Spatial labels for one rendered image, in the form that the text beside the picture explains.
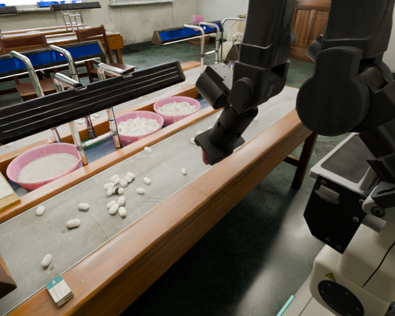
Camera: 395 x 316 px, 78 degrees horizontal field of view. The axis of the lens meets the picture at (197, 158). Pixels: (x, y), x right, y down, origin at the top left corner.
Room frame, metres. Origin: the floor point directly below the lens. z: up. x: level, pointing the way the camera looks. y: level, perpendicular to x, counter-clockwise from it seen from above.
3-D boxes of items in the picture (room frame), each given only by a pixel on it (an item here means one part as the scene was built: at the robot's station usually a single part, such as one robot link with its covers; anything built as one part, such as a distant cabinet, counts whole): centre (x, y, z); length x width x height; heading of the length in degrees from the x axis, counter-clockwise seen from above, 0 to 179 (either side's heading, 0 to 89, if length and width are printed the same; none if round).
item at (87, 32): (3.10, 1.07, 0.45); 0.44 x 0.43 x 0.91; 152
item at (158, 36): (1.81, 0.04, 1.08); 0.62 x 0.08 x 0.07; 138
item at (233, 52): (1.44, -0.37, 1.08); 0.62 x 0.08 x 0.07; 138
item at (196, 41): (6.88, -0.01, 0.32); 0.42 x 0.42 x 0.64; 42
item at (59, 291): (0.28, 0.32, 0.78); 0.06 x 0.04 x 0.02; 48
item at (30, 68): (1.05, 0.63, 0.90); 0.20 x 0.19 x 0.45; 138
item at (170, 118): (1.32, 0.12, 0.72); 0.27 x 0.27 x 0.10
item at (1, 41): (2.52, 1.63, 0.45); 0.44 x 0.43 x 0.91; 127
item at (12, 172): (0.78, 0.60, 0.72); 0.27 x 0.27 x 0.10
